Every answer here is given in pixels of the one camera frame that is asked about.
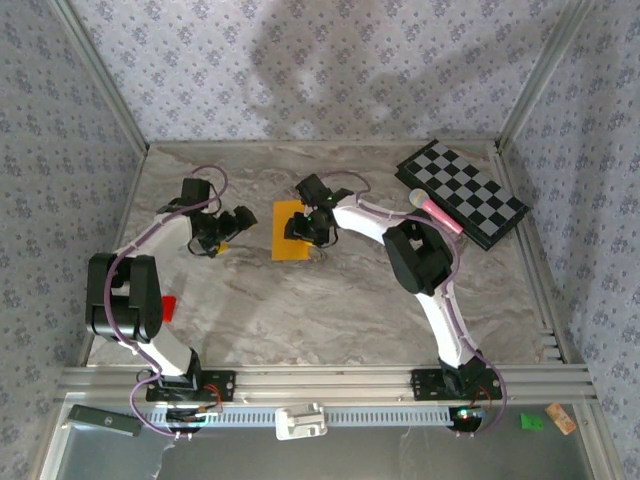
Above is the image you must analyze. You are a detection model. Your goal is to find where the grey metal sheet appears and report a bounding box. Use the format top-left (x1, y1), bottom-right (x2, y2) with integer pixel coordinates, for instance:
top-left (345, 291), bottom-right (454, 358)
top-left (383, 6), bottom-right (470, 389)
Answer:
top-left (39, 404), bottom-right (621, 480)

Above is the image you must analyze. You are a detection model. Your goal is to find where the black grey checkered board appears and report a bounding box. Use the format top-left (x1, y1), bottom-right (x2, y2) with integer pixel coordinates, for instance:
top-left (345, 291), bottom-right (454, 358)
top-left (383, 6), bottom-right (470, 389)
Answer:
top-left (394, 138), bottom-right (531, 251)

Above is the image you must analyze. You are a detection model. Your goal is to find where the small circuit board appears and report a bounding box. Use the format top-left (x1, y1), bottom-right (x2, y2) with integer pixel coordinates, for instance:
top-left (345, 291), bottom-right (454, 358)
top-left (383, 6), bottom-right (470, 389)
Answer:
top-left (447, 405), bottom-right (487, 432)
top-left (165, 407), bottom-right (224, 432)

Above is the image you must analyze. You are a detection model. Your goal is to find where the flat black device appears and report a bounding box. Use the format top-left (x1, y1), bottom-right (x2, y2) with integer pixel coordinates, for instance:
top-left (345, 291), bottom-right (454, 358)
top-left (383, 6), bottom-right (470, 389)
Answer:
top-left (67, 404), bottom-right (144, 437)

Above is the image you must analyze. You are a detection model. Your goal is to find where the small brown box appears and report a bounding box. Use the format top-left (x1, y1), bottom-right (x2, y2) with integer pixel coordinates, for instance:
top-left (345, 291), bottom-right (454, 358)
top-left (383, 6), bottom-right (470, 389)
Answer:
top-left (544, 403), bottom-right (577, 435)

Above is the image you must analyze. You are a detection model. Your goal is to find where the thin black cable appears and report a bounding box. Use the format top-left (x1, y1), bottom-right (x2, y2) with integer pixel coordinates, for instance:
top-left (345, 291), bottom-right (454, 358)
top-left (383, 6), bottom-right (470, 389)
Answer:
top-left (186, 236), bottom-right (221, 259)
top-left (308, 233), bottom-right (342, 262)

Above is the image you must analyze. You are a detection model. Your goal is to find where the thin aluminium edge rail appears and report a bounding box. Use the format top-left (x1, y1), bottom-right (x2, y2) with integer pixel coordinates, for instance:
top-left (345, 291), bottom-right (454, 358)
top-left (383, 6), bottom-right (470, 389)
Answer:
top-left (147, 139), bottom-right (501, 150)

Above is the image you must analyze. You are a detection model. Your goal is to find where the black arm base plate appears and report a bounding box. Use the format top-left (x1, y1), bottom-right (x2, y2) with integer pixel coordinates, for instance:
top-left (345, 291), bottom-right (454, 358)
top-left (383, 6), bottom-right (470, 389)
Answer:
top-left (410, 368), bottom-right (504, 401)
top-left (145, 369), bottom-right (237, 403)

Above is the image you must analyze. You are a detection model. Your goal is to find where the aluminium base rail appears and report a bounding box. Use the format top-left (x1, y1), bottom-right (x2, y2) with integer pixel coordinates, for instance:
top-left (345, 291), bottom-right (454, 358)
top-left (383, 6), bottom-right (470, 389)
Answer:
top-left (54, 364), bottom-right (599, 405)

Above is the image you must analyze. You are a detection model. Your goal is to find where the purple braided cable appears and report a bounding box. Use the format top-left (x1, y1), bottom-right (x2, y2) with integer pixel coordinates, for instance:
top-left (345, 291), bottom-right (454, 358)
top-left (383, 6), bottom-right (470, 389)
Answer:
top-left (319, 170), bottom-right (509, 441)
top-left (102, 164), bottom-right (231, 441)

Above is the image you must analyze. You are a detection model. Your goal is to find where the white plastic bracket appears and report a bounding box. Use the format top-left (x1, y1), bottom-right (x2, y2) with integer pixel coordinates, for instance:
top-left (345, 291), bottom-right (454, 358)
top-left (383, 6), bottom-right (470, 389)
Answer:
top-left (274, 402), bottom-right (329, 441)

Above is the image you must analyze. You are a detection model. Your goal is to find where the aluminium frame post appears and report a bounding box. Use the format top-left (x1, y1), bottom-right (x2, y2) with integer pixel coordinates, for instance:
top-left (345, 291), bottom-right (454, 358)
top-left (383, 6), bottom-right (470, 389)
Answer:
top-left (47, 0), bottom-right (151, 154)
top-left (496, 0), bottom-right (597, 151)

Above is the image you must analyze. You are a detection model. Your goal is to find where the grey slotted cable duct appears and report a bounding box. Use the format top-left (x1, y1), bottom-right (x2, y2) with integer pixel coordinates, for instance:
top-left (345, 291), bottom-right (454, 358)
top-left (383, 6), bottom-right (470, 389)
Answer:
top-left (149, 405), bottom-right (464, 427)

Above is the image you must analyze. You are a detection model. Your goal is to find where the slotted aluminium side rail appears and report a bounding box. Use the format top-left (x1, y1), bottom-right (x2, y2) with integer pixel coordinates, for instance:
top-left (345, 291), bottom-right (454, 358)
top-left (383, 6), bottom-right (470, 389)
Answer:
top-left (492, 142), bottom-right (586, 366)

